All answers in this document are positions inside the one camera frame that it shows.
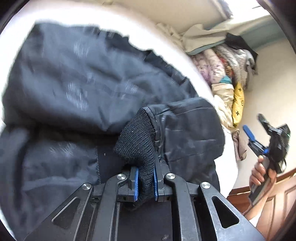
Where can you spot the cream blanket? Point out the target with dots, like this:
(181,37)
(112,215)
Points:
(223,100)

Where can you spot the yellow patterned pillow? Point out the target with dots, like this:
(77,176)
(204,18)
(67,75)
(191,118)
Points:
(238,104)

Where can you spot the brown knitted cloth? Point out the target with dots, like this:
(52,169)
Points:
(239,146)

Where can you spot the purple floral quilt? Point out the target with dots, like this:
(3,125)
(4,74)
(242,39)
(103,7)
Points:
(211,67)

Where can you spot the beige curtain right side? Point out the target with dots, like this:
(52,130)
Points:
(256,33)

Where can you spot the black cloth on pile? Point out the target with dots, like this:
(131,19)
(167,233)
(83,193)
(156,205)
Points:
(237,42)

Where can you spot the person's right hand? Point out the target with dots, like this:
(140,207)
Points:
(258,172)

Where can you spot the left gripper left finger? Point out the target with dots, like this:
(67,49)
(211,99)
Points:
(133,182)

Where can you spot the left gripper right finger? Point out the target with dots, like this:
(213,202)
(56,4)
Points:
(160,170)

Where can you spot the brown wooden door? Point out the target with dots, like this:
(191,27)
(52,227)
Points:
(277,219)

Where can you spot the grey dotted blanket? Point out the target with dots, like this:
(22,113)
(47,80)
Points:
(242,63)

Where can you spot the black padded jacket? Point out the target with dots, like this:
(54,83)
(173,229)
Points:
(81,105)

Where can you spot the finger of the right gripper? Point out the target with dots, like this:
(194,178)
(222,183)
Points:
(263,121)
(249,133)

